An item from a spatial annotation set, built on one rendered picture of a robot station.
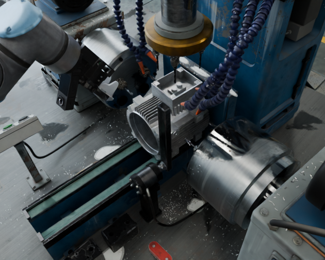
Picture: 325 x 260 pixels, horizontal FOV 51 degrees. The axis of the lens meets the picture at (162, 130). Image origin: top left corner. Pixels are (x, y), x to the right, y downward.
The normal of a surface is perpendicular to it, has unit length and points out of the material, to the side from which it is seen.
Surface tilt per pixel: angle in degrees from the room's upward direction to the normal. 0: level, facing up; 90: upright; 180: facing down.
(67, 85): 63
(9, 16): 25
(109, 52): 21
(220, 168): 43
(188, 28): 0
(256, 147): 2
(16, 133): 57
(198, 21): 0
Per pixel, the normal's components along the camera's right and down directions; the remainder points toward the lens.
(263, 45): -0.77, 0.50
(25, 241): -0.04, -0.66
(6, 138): 0.51, 0.11
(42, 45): 0.59, 0.66
